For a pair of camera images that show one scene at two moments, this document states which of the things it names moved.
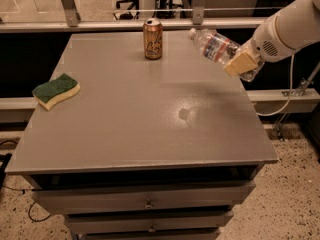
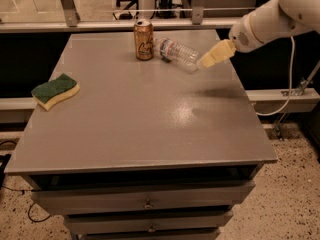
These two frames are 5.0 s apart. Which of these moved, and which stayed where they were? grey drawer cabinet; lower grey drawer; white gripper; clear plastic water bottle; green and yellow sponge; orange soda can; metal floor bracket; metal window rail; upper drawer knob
Moved: white gripper; orange soda can; clear plastic water bottle
Stayed: upper drawer knob; metal floor bracket; metal window rail; grey drawer cabinet; lower grey drawer; green and yellow sponge
